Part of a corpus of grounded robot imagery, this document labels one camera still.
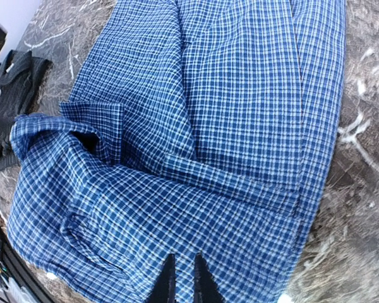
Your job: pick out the folded black striped shirt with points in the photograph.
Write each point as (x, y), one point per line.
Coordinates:
(21, 74)

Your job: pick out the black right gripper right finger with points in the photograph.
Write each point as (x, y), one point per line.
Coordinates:
(205, 288)

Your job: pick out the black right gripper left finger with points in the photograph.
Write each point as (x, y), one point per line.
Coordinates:
(164, 289)

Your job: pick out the black front rail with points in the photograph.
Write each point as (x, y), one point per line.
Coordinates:
(16, 280)

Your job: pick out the blue checkered long sleeve shirt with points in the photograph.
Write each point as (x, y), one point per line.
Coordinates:
(193, 128)

